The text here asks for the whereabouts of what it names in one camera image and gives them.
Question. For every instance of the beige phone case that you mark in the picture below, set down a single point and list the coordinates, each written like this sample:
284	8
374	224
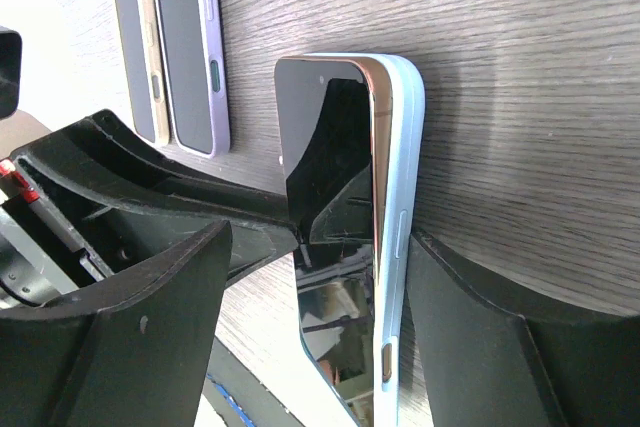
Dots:
155	77

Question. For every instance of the lavender phone case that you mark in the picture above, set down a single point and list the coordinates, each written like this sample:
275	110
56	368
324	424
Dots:
212	36

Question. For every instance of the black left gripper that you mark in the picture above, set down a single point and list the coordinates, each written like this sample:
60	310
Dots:
92	199

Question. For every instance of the black gold smartphone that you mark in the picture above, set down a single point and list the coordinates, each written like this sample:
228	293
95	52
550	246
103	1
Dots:
335	120

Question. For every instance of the light blue phone case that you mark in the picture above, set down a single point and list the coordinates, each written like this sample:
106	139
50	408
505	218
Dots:
398	101

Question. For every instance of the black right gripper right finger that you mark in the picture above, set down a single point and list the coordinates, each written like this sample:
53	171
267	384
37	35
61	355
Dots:
496	353

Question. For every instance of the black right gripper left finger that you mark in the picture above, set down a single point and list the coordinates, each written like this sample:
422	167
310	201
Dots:
131	350

